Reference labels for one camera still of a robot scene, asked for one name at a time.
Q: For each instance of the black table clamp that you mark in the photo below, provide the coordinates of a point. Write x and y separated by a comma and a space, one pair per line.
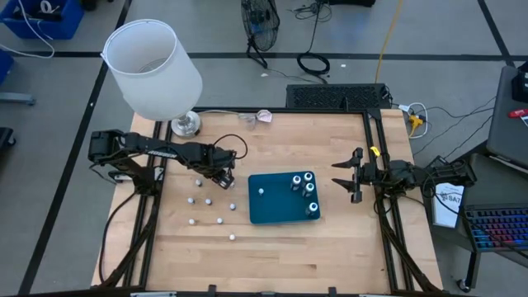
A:
211, 290
332, 292

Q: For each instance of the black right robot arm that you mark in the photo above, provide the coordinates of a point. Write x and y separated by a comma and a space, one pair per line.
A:
404, 173

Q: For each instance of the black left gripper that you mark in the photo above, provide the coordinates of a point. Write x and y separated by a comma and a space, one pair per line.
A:
224, 177

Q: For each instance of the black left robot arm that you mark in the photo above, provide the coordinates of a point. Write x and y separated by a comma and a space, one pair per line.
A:
165, 150

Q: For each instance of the blue-capped food colouring bottle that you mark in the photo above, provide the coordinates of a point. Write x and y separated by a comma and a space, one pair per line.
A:
312, 207

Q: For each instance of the grey metal foot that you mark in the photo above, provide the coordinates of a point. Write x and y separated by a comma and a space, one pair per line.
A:
16, 99

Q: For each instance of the crumpled clear plastic wrapper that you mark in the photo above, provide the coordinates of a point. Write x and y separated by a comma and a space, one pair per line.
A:
264, 116

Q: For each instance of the black device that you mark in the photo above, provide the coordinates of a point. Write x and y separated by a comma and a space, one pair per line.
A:
521, 82

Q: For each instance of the purple-capped food colouring bottle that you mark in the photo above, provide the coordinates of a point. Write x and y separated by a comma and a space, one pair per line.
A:
296, 180

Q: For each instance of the white printed paper sheet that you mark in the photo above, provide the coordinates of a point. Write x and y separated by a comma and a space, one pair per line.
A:
447, 210

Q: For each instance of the dark rolling cart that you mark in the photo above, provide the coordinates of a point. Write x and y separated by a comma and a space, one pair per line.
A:
482, 194

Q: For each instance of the blue container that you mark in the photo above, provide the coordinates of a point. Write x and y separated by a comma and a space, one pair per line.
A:
5, 66

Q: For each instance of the black floor fan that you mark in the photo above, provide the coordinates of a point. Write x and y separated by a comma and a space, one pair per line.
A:
260, 20

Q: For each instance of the yellow tag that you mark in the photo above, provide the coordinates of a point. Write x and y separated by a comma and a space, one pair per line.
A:
375, 151

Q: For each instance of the black caster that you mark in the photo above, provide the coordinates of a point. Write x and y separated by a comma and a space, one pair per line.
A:
6, 138

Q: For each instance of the red marker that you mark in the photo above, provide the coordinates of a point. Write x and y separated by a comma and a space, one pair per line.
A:
517, 113

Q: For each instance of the backlit rainbow keyboard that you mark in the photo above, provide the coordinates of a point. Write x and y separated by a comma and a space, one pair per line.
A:
495, 227

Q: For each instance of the white shade silver table lamp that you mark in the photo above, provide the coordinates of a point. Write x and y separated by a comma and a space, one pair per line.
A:
152, 82

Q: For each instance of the blue plastic bin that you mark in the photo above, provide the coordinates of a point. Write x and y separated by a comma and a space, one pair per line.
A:
280, 206

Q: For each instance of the clear plastic wrap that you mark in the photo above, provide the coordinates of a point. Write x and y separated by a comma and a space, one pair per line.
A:
247, 120

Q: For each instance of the yellow power plug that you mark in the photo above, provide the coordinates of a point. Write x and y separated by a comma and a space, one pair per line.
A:
414, 121

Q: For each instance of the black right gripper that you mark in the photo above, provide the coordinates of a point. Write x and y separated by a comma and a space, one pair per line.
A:
358, 175

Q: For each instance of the grey cart top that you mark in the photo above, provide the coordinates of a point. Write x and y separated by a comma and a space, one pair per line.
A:
507, 123

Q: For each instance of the black perforated computer case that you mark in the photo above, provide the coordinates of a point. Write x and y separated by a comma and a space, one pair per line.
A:
336, 97

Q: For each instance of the green-capped food colouring bottle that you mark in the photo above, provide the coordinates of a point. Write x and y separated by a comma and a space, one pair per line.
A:
308, 187

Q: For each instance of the black-capped food colouring bottle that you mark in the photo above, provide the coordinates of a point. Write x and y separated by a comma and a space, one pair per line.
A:
307, 176

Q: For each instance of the blue floor storage bin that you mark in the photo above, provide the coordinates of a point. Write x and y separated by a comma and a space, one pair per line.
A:
62, 24

